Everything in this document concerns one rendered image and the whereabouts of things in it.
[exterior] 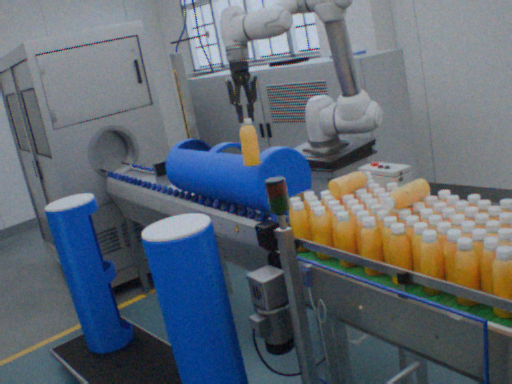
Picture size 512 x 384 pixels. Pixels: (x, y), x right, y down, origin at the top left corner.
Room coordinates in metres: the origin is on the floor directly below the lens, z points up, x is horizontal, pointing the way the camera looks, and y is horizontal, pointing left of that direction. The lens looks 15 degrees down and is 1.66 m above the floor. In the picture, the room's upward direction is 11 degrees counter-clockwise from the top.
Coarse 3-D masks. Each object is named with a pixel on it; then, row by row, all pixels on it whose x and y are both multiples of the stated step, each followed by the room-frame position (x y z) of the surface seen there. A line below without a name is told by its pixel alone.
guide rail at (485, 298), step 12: (300, 240) 1.78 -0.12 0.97; (324, 252) 1.68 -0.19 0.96; (336, 252) 1.62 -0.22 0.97; (348, 252) 1.58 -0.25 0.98; (360, 264) 1.53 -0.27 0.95; (372, 264) 1.49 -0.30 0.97; (384, 264) 1.44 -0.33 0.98; (396, 276) 1.41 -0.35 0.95; (408, 276) 1.36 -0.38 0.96; (420, 276) 1.33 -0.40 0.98; (444, 288) 1.26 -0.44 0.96; (456, 288) 1.23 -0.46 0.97; (468, 288) 1.20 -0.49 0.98; (480, 300) 1.16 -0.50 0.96; (492, 300) 1.13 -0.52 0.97; (504, 300) 1.10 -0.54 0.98
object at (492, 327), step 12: (276, 252) 1.91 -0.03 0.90; (276, 264) 1.90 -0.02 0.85; (492, 324) 1.13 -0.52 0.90; (492, 336) 1.11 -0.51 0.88; (504, 336) 1.08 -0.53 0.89; (492, 348) 1.11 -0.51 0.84; (504, 348) 1.08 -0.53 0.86; (492, 360) 1.11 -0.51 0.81; (504, 360) 1.08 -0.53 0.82; (492, 372) 1.11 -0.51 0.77; (504, 372) 1.08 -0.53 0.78
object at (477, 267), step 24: (336, 216) 1.73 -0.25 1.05; (336, 240) 1.72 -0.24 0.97; (360, 240) 1.58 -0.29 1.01; (384, 240) 1.53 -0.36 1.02; (408, 240) 1.45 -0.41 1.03; (432, 240) 1.36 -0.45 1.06; (456, 240) 1.32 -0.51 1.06; (480, 240) 1.29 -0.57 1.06; (504, 240) 1.26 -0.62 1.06; (408, 264) 1.44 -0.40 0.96; (432, 264) 1.34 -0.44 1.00; (456, 264) 1.26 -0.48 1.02; (480, 264) 1.24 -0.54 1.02; (504, 264) 1.15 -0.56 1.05; (432, 288) 1.34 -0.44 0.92; (480, 288) 1.28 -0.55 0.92; (504, 288) 1.14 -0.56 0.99; (504, 312) 1.14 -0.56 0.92
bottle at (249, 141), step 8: (248, 128) 2.08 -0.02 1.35; (240, 136) 2.09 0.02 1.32; (248, 136) 2.07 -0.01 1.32; (256, 136) 2.09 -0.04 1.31; (248, 144) 2.07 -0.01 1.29; (256, 144) 2.08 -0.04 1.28; (248, 152) 2.07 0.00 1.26; (256, 152) 2.07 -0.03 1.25; (248, 160) 2.07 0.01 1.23; (256, 160) 2.07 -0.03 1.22
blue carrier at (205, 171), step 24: (192, 144) 2.92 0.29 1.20; (240, 144) 2.54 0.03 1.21; (168, 168) 2.80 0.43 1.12; (192, 168) 2.57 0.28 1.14; (216, 168) 2.38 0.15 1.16; (240, 168) 2.22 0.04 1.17; (264, 168) 2.12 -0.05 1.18; (288, 168) 2.18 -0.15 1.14; (192, 192) 2.70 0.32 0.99; (216, 192) 2.41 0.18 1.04; (240, 192) 2.21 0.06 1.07; (264, 192) 2.11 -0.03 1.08; (288, 192) 2.17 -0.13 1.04
